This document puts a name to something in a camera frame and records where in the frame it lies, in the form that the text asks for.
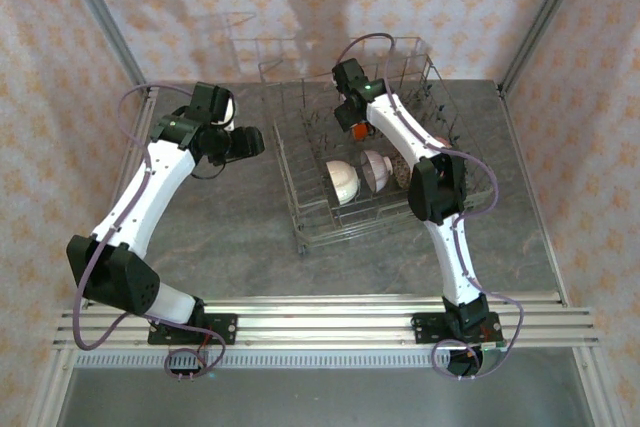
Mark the red lattice patterned bowl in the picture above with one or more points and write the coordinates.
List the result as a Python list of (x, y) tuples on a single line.
[(376, 172)]

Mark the cream bowl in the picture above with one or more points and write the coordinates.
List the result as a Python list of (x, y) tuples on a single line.
[(344, 184)]

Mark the brown speckled bowl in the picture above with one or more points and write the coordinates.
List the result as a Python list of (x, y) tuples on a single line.
[(401, 172)]

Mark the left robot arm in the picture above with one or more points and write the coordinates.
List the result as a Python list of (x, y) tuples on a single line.
[(145, 197)]

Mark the black connector box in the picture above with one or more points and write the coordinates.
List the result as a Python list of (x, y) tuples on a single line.
[(180, 369)]

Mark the dark electronics board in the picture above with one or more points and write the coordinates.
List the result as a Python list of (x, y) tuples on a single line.
[(467, 364)]

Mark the aluminium table side rail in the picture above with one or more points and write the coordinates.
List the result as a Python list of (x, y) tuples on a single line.
[(135, 147), (520, 157)]

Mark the aluminium frame post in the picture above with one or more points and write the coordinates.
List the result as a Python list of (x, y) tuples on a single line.
[(545, 17), (100, 17)]

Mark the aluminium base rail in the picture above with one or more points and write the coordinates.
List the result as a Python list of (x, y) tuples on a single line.
[(325, 322)]

